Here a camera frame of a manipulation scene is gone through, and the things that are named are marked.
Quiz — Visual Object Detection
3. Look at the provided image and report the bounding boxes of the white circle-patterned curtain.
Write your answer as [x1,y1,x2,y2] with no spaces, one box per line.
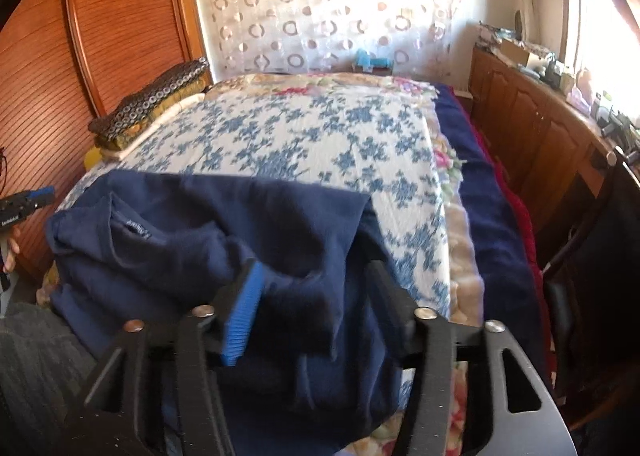
[198,0,460,82]

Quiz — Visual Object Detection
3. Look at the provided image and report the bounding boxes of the person's left hand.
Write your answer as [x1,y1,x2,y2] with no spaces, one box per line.
[1,226,21,274]

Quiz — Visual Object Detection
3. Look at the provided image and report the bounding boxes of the red blanket edge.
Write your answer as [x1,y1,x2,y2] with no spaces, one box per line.
[447,85,559,392]

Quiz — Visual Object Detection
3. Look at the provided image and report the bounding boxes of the floral quilt bedspread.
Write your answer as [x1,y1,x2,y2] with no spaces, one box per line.
[37,72,486,456]

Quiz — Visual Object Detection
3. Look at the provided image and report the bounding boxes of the wooden sideboard cabinet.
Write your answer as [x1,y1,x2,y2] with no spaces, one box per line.
[469,47,612,250]

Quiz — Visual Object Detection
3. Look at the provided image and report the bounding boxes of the blue toy object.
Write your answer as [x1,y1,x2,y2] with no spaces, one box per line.
[352,49,394,76]

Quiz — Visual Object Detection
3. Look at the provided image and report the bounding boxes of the cardboard box on sideboard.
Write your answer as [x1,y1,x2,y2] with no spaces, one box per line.
[499,38,544,69]

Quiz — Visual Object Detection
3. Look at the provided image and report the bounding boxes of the wooden wardrobe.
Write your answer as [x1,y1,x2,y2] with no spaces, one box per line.
[0,0,216,281]

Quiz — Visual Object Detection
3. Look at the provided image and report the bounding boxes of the navy blue blanket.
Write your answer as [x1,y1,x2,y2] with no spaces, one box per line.
[432,82,549,382]

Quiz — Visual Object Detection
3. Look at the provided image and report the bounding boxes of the navy t-shirt orange print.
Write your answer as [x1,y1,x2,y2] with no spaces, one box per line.
[46,170,401,455]

